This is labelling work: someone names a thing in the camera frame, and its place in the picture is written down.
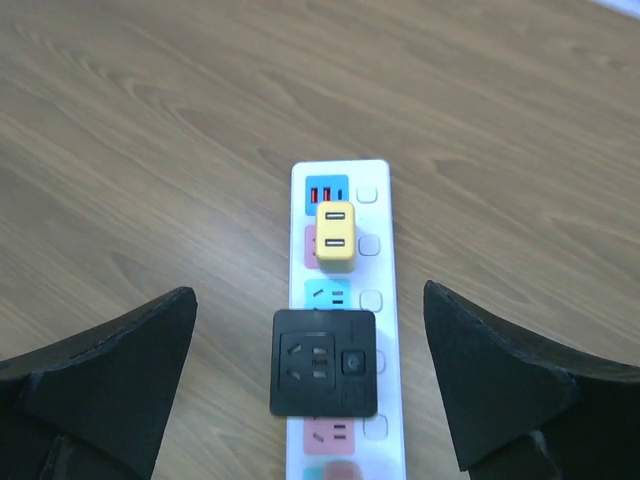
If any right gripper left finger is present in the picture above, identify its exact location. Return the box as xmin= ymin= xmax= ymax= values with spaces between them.
xmin=1 ymin=287 xmax=197 ymax=479

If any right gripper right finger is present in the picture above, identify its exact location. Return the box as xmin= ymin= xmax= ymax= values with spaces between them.
xmin=423 ymin=281 xmax=639 ymax=479

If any white power strip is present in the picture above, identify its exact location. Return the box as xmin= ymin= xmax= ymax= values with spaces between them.
xmin=284 ymin=159 xmax=407 ymax=479

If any black cube socket adapter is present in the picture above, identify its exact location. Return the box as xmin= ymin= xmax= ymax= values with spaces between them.
xmin=269 ymin=309 xmax=378 ymax=418

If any yellow plug adapter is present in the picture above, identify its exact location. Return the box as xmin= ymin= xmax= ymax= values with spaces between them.
xmin=315 ymin=201 xmax=356 ymax=273

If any pink plug adapter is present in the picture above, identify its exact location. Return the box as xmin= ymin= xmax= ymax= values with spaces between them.
xmin=323 ymin=461 xmax=363 ymax=480

